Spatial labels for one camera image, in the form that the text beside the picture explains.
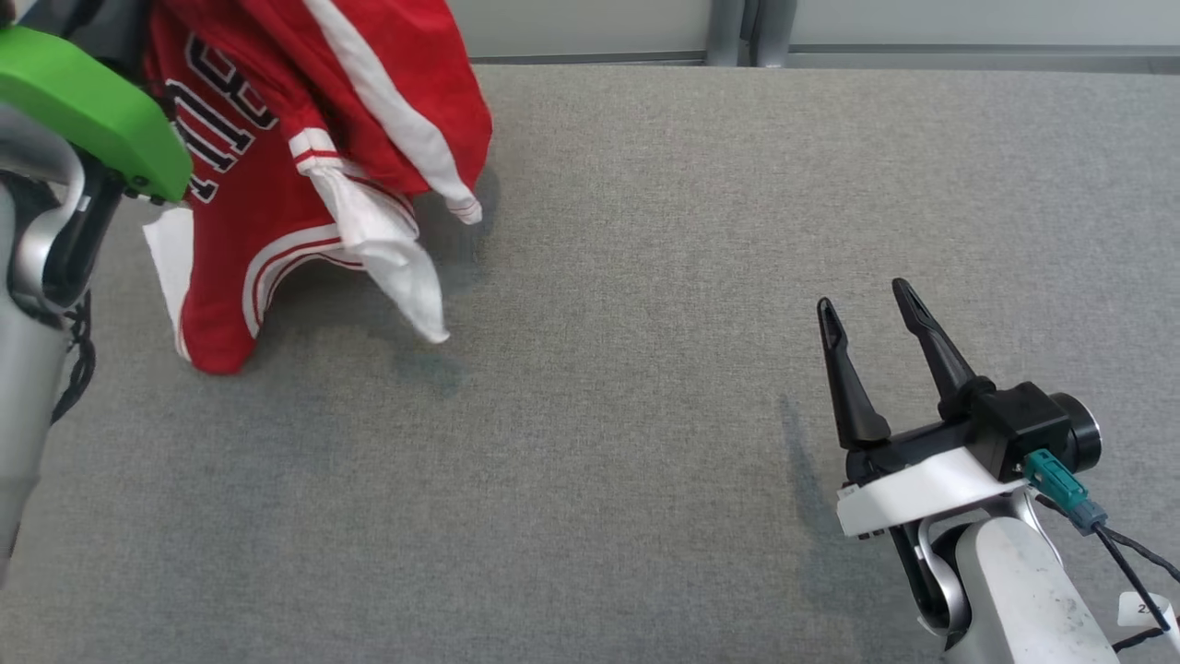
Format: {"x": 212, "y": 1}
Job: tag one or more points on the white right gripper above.
{"x": 922, "y": 489}

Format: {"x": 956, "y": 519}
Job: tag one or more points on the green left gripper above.
{"x": 101, "y": 111}

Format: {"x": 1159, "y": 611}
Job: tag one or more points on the red basketball jersey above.
{"x": 230, "y": 258}

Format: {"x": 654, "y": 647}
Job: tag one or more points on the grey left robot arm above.
{"x": 28, "y": 369}

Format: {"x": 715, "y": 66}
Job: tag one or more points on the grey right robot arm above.
{"x": 1014, "y": 590}

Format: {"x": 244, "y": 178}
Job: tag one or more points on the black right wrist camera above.
{"x": 1032, "y": 424}

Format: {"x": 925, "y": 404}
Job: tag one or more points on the grey partition post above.
{"x": 776, "y": 32}
{"x": 725, "y": 32}

